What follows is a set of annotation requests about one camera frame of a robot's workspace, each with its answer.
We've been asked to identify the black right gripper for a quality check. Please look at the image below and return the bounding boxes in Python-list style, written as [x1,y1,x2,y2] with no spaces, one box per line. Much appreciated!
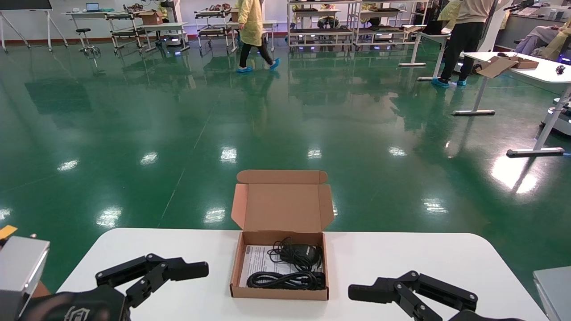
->
[348,270,529,321]

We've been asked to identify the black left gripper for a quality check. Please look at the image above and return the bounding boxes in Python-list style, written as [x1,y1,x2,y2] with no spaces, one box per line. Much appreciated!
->
[18,253,209,321]

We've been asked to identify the brown cardboard storage box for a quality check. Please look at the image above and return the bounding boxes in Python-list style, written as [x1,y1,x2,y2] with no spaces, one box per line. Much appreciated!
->
[230,169,335,300]

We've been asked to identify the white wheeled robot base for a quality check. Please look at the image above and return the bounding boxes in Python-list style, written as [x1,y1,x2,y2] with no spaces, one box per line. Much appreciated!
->
[160,31,184,49]

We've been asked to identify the open flat cardboard box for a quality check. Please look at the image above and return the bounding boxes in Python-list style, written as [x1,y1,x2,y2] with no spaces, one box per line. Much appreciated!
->
[474,55,539,79]

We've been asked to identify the white printed paper manual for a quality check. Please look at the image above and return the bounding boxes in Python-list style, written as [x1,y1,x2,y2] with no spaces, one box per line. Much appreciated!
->
[239,245,297,288]

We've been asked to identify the white table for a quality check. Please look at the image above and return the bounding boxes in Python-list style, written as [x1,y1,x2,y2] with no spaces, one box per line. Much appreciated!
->
[141,21,191,53]
[262,20,278,52]

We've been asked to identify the person in yellow coat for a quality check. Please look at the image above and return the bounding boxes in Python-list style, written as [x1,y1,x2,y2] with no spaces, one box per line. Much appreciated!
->
[437,0,461,22]
[236,0,281,74]

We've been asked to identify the white robot with column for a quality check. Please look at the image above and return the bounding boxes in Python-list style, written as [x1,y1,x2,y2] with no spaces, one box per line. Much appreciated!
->
[539,97,571,136]

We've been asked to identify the black round stool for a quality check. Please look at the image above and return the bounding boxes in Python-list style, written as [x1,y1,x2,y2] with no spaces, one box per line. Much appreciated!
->
[75,28,101,58]

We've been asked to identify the metal shelving rack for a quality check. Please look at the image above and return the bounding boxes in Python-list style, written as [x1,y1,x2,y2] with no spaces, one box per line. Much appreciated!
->
[355,0,430,49]
[287,0,361,50]

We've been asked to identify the black open laptop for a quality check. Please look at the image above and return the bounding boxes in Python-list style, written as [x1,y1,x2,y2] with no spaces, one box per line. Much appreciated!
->
[424,20,449,35]

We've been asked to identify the crouching person yellow coat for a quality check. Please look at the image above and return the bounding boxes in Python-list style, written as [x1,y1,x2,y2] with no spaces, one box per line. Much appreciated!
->
[318,4,340,28]

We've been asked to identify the person beige top black trousers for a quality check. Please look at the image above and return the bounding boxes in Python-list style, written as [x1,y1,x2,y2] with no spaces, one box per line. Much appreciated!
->
[431,0,500,88]

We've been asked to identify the large white desk grey feet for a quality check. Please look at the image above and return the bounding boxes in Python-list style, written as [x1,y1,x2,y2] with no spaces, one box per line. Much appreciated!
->
[452,50,571,158]

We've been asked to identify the tall white robot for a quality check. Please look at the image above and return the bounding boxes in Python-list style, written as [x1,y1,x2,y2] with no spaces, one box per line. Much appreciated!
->
[454,0,513,74]

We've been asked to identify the seated person grey trousers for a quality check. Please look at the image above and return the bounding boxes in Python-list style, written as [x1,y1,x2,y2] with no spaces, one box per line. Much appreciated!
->
[513,20,571,61]

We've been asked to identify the dark grey counter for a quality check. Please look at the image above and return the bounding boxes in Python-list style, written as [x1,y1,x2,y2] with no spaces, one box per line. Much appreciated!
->
[494,4,571,50]

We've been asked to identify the dark board on metal stand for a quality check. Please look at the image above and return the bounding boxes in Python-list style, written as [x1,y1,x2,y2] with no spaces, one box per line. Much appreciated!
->
[0,0,70,54]

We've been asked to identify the distant black robot gripper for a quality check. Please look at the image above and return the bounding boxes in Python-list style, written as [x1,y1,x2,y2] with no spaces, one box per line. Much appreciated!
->
[503,0,536,12]

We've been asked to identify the coiled black power cord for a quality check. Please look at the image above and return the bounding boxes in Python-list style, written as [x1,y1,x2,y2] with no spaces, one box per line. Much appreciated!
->
[246,270,327,291]

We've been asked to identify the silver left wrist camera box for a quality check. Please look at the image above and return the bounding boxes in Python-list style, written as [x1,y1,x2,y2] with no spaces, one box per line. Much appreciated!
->
[0,235,50,321]

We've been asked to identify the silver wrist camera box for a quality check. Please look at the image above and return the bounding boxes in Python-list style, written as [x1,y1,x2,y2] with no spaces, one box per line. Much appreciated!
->
[0,235,50,321]
[533,266,571,321]

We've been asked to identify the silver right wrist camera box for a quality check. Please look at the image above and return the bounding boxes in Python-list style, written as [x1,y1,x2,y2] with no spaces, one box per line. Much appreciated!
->
[533,266,571,321]

